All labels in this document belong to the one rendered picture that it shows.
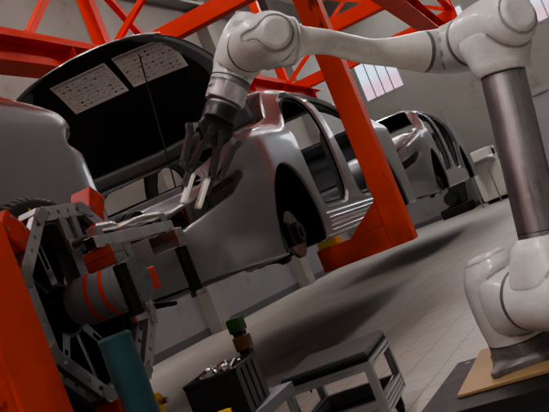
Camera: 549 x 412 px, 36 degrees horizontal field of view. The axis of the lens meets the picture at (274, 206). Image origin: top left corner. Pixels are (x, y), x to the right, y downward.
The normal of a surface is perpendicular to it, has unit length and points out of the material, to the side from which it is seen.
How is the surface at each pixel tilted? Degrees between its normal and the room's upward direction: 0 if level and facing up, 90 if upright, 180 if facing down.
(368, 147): 90
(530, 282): 75
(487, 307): 90
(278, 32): 96
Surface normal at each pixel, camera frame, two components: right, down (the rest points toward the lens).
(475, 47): -0.84, 0.25
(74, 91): 0.10, 0.79
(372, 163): -0.33, 0.08
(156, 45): 0.00, 0.91
